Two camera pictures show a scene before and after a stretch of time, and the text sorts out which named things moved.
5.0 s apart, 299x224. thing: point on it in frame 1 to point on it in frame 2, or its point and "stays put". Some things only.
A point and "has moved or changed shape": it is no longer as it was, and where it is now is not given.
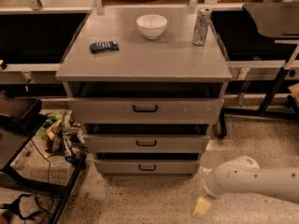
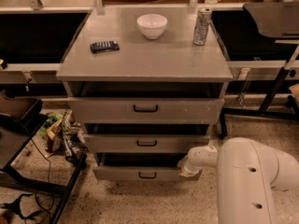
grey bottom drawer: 148,166 has moved or changed shape
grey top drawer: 148,111 stays put
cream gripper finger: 202,207 to 186,174
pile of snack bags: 61,132 stays put
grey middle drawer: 148,144 stays put
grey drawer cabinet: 146,96 stays put
